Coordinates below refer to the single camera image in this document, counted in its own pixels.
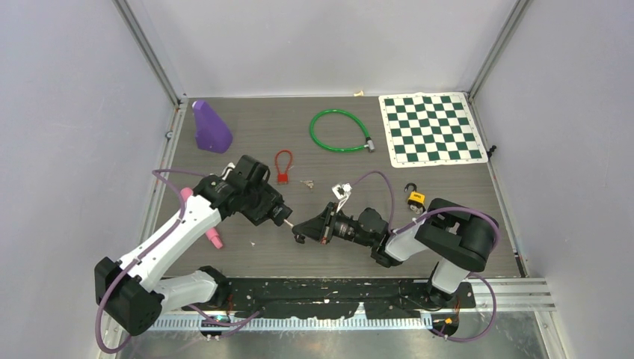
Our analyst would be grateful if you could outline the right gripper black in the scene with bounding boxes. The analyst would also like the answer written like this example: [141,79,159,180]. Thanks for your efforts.
[295,200,375,247]

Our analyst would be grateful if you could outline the small silver key bunch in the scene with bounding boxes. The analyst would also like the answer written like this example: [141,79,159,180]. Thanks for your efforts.
[301,180,314,189]

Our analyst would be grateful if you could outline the yellow Opel padlock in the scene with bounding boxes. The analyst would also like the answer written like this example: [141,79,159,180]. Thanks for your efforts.
[404,182,425,215]

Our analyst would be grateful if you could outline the black Kaijing padlock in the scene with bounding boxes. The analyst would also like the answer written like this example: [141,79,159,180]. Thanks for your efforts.
[268,203,292,227]

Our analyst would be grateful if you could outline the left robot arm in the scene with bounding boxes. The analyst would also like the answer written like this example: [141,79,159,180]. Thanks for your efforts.
[94,155,292,337]

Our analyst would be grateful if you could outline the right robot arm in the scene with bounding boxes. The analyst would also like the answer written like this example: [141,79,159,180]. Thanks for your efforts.
[292,198,500,307]

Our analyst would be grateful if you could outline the pink marker pen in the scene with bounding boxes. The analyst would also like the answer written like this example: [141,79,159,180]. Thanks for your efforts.
[180,187,224,249]

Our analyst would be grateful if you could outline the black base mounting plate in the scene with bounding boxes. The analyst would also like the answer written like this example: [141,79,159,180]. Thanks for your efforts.
[218,277,476,321]

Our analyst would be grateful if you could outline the purple plastic cone block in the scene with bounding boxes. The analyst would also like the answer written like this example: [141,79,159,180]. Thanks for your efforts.
[192,99,233,154]

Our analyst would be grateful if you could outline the green white chessboard mat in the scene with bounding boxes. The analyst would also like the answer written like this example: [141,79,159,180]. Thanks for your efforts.
[378,92,489,168]

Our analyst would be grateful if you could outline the red cable padlock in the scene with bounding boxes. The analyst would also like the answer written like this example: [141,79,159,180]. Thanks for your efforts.
[274,150,293,185]

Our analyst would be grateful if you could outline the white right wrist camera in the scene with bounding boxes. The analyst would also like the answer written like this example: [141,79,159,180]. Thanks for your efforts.
[332,183,352,212]

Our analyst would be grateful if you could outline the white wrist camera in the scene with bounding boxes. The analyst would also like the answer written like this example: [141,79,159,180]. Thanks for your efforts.
[220,162,236,180]
[332,183,352,212]

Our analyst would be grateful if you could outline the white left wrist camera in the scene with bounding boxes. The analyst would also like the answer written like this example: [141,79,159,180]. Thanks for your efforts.
[220,162,236,180]

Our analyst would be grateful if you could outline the green cable lock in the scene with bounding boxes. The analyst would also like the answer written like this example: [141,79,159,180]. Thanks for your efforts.
[309,108,376,153]

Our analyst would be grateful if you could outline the aluminium frame rail front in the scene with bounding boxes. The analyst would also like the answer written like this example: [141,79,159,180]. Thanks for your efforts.
[145,278,555,332]

